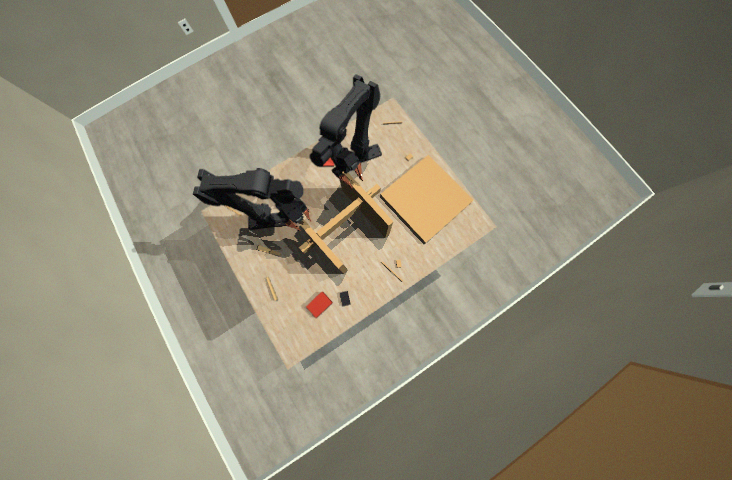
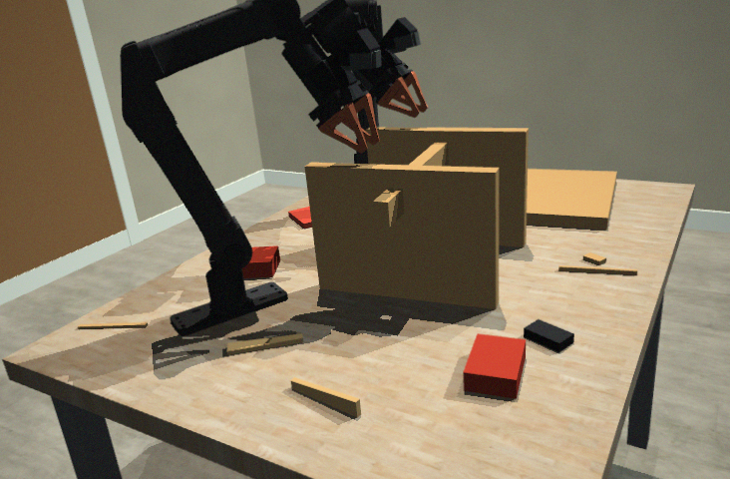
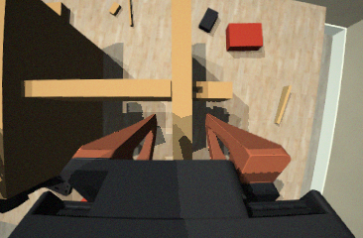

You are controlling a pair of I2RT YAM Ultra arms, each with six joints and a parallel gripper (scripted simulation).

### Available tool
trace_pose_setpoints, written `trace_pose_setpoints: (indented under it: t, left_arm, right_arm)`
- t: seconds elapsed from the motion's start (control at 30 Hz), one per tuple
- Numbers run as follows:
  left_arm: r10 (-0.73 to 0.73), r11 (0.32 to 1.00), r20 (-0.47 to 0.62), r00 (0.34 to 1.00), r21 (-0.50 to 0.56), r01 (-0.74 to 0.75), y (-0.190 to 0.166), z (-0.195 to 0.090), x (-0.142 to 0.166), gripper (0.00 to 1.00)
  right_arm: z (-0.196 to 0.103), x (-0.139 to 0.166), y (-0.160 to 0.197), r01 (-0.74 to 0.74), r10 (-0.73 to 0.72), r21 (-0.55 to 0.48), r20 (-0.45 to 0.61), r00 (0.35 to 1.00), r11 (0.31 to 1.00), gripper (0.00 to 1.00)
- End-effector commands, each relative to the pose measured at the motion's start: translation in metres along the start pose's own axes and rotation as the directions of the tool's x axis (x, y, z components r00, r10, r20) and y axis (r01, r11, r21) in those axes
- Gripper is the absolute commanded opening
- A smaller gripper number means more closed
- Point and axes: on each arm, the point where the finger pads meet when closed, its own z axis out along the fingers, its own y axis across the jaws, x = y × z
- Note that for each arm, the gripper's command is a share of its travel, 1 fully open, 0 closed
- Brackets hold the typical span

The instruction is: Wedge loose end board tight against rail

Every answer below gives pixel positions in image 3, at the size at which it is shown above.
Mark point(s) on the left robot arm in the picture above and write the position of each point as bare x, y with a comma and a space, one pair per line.
57, 184

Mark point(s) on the red cube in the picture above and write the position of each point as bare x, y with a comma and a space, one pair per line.
244, 37

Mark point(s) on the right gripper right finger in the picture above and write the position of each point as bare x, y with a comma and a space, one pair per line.
255, 159

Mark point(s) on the tan flat board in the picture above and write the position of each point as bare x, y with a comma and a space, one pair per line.
59, 8

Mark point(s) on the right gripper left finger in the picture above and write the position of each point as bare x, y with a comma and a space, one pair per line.
121, 144

